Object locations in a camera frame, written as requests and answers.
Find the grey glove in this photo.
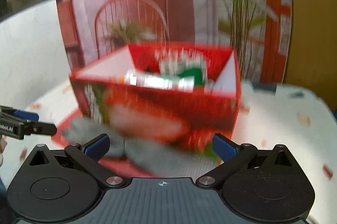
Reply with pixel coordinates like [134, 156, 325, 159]
[63, 118, 215, 179]

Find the printed living room backdrop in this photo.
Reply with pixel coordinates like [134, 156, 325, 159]
[56, 0, 292, 83]

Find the person's left hand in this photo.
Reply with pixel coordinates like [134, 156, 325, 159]
[0, 136, 7, 166]

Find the white panel board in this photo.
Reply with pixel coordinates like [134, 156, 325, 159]
[0, 0, 70, 109]

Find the red cardboard box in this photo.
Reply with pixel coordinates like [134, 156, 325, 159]
[70, 43, 241, 143]

